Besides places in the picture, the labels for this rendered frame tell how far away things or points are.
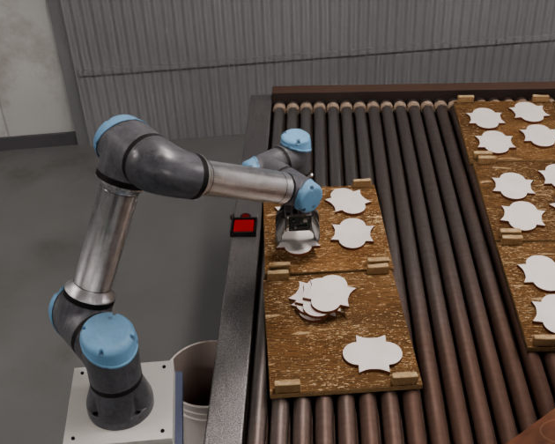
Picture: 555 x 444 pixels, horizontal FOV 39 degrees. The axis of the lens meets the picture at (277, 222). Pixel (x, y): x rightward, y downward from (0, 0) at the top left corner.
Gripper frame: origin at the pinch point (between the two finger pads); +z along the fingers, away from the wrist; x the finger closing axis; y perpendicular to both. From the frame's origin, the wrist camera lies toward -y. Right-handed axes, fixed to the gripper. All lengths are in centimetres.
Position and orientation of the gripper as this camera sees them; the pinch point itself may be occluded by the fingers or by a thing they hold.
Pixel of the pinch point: (298, 239)
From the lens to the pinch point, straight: 216.9
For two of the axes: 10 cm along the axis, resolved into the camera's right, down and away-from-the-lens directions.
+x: 10.0, -0.5, 0.0
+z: 0.3, 7.9, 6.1
